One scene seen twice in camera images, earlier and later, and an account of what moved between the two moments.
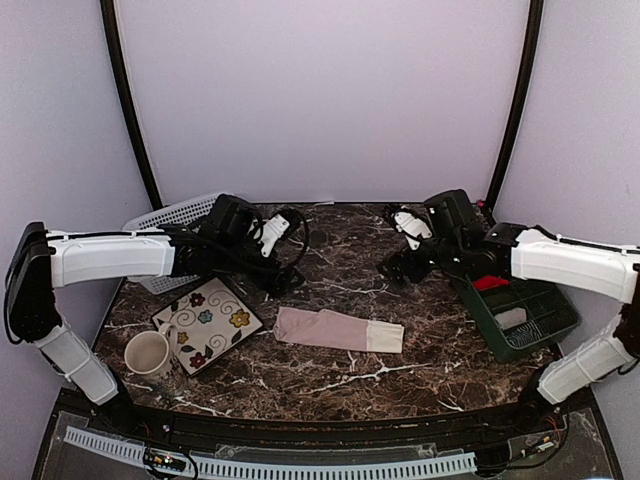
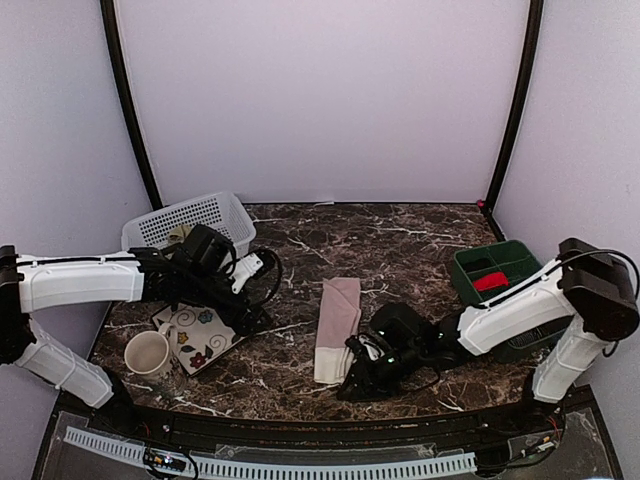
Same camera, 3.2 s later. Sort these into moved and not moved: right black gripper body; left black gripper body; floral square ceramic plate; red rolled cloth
Moved: right black gripper body; left black gripper body
Not moved: red rolled cloth; floral square ceramic plate
